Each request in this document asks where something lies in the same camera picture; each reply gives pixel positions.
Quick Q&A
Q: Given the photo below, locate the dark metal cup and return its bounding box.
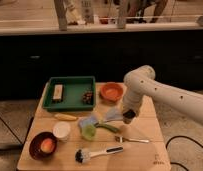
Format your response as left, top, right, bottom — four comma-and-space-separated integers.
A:
123, 110, 136, 124

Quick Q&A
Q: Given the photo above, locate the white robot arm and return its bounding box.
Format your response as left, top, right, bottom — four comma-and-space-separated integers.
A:
123, 65, 203, 125

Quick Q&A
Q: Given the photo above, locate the orange bowl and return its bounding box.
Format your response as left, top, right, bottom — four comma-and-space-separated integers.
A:
100, 82, 123, 102

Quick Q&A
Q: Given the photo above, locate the dark pine cone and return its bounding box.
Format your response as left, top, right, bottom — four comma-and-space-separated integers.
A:
82, 91, 93, 104

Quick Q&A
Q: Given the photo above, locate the light blue spatula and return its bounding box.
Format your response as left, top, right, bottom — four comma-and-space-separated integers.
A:
103, 108, 123, 122

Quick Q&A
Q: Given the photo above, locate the green vegetable toy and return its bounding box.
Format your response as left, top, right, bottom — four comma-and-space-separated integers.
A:
95, 123, 120, 133

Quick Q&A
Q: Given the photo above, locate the green plastic tray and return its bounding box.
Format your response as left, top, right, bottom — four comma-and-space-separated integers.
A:
42, 76, 96, 112

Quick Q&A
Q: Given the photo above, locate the tan wooden block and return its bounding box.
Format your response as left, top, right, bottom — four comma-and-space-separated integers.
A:
52, 84, 63, 102

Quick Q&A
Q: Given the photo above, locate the green cup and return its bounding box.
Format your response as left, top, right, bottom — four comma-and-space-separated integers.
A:
81, 125, 96, 141

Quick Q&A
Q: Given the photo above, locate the white cup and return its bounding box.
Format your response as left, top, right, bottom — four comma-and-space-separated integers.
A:
53, 121, 71, 141

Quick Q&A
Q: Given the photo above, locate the orange fruit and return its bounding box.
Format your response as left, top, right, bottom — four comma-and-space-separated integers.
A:
40, 138, 55, 153

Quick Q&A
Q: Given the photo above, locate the dark brown bowl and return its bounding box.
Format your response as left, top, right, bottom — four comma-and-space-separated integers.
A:
29, 132, 57, 160

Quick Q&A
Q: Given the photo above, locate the black cable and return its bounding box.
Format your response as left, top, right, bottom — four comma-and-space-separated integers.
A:
165, 134, 203, 171

